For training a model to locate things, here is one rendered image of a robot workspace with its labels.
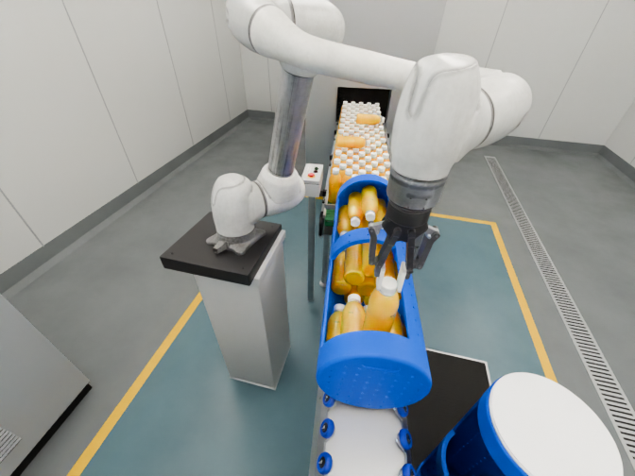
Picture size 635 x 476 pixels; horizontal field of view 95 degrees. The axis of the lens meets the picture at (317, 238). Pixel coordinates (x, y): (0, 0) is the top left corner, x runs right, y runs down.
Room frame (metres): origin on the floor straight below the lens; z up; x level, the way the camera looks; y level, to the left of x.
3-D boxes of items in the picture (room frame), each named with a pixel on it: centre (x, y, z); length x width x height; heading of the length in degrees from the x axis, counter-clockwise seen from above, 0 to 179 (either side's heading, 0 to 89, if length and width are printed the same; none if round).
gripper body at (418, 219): (0.44, -0.16, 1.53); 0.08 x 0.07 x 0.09; 84
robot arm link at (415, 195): (0.44, -0.16, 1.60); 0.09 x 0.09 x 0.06
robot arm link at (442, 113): (0.44, -0.17, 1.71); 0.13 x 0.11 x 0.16; 127
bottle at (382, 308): (0.44, -0.16, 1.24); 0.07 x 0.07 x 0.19
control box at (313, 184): (1.46, 0.04, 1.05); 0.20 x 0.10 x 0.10; 175
